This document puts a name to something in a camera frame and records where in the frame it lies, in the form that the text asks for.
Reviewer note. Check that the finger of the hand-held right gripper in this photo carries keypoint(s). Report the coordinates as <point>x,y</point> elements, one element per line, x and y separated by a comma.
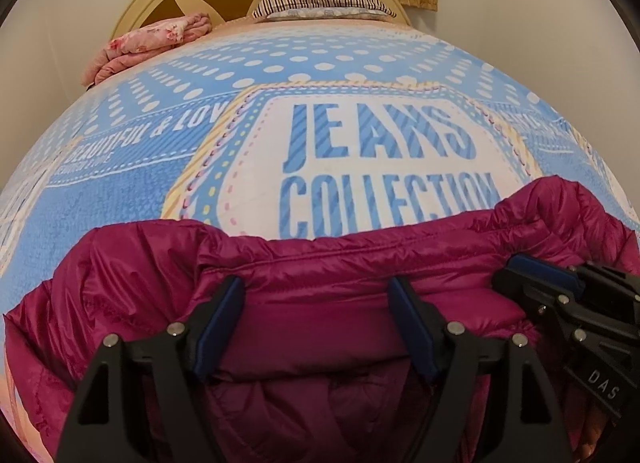
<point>550,305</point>
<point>545,270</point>

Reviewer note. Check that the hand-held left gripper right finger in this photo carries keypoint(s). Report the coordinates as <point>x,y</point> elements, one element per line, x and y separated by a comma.
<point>412,333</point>

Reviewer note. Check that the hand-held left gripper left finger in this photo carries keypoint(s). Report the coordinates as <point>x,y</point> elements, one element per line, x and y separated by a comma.
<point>215,338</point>

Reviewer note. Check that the magenta puffer jacket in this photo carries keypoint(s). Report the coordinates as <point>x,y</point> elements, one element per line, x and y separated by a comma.
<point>320,268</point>

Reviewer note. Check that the person's right forearm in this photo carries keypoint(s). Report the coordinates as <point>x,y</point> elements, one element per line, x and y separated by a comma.
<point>597,440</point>

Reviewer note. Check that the pink and blue printed bedsheet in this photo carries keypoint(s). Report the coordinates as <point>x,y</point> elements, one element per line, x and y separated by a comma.
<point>350,93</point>

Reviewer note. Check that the folded pink floral blanket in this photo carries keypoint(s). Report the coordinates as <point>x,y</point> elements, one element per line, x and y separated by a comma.
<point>145,40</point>

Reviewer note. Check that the striped pillow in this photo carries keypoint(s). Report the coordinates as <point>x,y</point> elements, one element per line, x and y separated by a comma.
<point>320,0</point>

